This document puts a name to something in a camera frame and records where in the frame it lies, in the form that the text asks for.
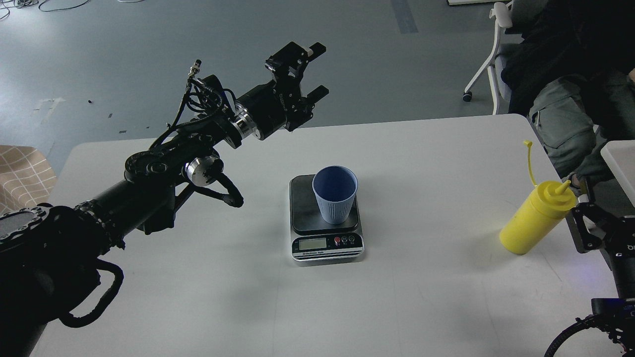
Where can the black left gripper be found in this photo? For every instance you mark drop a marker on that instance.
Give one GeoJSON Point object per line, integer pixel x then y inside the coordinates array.
{"type": "Point", "coordinates": [280, 102]}

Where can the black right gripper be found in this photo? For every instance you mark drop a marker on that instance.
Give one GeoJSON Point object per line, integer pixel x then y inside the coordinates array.
{"type": "Point", "coordinates": [592, 228]}

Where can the yellow squeeze seasoning bottle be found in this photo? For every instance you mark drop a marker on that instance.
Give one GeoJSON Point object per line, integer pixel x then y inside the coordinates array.
{"type": "Point", "coordinates": [544, 208]}

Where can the blue ribbed plastic cup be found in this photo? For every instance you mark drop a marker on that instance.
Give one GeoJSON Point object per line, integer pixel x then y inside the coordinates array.
{"type": "Point", "coordinates": [335, 189]}

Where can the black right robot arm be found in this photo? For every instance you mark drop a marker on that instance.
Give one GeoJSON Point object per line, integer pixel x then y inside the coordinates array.
{"type": "Point", "coordinates": [614, 316]}

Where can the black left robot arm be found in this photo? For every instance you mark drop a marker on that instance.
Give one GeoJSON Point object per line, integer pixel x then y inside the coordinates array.
{"type": "Point", "coordinates": [51, 266]}

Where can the black digital kitchen scale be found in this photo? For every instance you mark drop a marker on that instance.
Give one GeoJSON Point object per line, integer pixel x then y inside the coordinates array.
{"type": "Point", "coordinates": [314, 239]}

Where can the white side table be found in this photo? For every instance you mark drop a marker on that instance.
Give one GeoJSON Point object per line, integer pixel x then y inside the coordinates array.
{"type": "Point", "coordinates": [619, 156]}

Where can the seated person in dark clothes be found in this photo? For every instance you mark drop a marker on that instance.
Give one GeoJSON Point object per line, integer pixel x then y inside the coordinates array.
{"type": "Point", "coordinates": [573, 78]}

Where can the white office chair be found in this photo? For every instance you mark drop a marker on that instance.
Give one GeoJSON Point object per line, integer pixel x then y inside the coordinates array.
{"type": "Point", "coordinates": [501, 14]}

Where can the beige checkered cloth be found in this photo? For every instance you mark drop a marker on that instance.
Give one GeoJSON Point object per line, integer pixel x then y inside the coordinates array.
{"type": "Point", "coordinates": [26, 177]}

